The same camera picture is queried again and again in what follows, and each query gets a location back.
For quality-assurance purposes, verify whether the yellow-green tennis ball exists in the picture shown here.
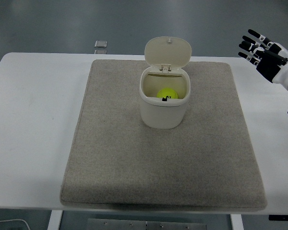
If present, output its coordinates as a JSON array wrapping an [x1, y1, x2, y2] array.
[[156, 88, 179, 99]]

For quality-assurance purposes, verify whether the white table leg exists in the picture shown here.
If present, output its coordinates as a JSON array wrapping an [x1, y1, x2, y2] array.
[[229, 214, 243, 230], [47, 210, 63, 230]]

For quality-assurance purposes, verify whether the cream plastic bin with lid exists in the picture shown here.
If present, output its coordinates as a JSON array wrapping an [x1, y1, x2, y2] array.
[[139, 36, 192, 129]]

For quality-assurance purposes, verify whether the white cable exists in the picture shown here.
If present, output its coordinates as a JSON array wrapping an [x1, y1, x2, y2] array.
[[0, 218, 31, 230]]

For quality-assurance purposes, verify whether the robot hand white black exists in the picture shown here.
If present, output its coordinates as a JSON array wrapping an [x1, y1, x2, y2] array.
[[238, 29, 288, 91]]

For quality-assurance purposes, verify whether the beige felt mat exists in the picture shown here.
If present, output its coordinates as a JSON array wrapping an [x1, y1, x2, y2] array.
[[60, 59, 268, 212]]

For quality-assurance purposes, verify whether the grey metal plate with screws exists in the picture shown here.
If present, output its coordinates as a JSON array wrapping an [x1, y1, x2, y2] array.
[[87, 218, 207, 230]]

